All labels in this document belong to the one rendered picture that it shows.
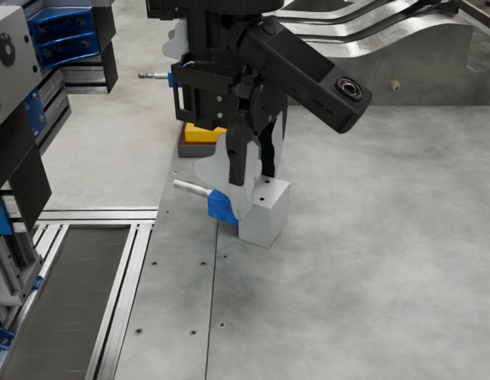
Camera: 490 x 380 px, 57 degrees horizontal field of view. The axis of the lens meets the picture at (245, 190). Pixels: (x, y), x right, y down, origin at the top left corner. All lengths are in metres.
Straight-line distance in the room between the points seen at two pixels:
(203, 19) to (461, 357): 0.35
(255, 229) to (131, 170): 1.67
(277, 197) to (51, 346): 0.85
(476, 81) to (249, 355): 0.60
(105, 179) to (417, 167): 1.62
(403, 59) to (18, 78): 0.55
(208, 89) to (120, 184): 1.65
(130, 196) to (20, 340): 0.88
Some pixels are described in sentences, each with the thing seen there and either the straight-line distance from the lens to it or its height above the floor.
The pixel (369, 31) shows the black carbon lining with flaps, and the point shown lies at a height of 0.89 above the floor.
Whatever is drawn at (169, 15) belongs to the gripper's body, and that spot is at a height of 0.94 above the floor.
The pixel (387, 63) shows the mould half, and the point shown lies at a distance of 0.76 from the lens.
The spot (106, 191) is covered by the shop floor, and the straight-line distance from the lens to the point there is 2.00.
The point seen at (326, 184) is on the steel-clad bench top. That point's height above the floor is 0.80.
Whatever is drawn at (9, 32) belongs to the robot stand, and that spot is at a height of 0.98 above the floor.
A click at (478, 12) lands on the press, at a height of 0.78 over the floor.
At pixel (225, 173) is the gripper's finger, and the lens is 0.42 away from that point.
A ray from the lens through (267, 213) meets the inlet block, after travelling 0.44.
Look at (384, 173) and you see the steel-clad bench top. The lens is 0.61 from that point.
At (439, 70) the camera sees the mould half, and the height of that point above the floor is 0.86.
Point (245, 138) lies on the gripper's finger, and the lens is 0.38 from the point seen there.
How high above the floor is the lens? 1.12
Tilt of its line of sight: 36 degrees down
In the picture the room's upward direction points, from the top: straight up
